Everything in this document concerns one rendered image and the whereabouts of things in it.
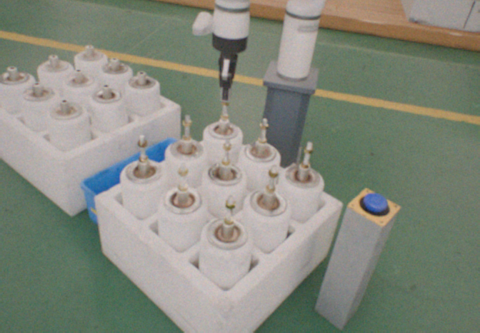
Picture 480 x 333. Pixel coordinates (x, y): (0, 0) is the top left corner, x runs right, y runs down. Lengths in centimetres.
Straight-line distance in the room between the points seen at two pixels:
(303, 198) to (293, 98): 39
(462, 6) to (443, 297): 190
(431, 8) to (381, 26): 28
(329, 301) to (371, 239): 22
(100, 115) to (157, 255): 46
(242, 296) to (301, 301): 26
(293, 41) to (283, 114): 21
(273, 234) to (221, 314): 18
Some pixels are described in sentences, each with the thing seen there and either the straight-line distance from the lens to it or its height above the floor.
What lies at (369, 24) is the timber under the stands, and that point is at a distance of 262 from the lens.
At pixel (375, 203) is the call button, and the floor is 33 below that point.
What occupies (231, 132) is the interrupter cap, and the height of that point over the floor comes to 25.
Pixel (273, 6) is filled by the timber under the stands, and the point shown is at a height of 7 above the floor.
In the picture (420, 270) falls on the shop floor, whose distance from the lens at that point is 117.
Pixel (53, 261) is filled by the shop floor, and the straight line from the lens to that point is 109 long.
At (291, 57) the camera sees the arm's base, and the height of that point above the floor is 37.
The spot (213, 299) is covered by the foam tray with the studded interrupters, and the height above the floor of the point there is 18.
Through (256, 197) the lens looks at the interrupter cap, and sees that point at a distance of 83.
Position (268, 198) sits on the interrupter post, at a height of 27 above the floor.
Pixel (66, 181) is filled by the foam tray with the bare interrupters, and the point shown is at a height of 12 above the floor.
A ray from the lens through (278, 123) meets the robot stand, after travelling 123.
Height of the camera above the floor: 81
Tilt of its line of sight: 36 degrees down
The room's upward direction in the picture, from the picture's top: 6 degrees clockwise
